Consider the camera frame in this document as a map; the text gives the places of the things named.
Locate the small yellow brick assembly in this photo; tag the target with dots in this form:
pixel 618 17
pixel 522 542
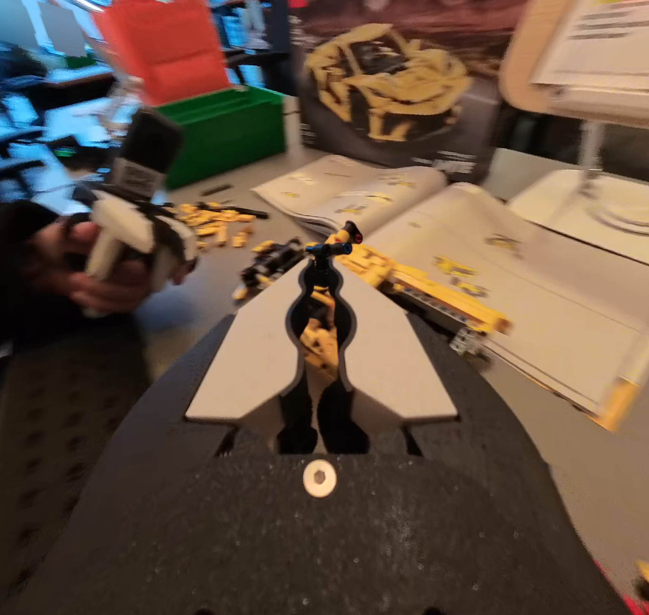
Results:
pixel 325 311

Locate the pile of yellow brick pieces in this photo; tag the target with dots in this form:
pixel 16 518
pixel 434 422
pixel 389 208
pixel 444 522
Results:
pixel 218 225

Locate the printed instruction sheet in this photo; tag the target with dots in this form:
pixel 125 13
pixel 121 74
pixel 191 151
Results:
pixel 603 27

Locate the toy car set box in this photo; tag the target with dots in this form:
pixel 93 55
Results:
pixel 406 67

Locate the black studded mat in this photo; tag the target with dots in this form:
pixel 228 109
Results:
pixel 61 422

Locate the person's left hand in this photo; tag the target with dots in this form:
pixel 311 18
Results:
pixel 71 260

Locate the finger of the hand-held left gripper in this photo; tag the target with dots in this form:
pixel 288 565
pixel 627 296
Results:
pixel 177 255
pixel 122 230

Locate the open instruction booklet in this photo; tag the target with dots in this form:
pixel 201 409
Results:
pixel 527 301

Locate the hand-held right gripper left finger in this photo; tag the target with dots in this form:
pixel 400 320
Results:
pixel 248 372

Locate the yellow toy brick car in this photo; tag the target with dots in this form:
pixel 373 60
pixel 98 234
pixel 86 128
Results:
pixel 426 285

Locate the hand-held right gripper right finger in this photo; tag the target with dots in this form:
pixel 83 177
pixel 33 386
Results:
pixel 395 372

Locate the orange plastic carry case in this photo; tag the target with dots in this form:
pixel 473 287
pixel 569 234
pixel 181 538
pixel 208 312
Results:
pixel 167 42

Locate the grey desk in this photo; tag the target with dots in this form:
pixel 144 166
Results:
pixel 203 301

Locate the green plastic bin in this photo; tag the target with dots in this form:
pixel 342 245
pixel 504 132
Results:
pixel 228 133

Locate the wooden display board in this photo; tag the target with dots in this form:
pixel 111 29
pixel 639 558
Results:
pixel 527 57

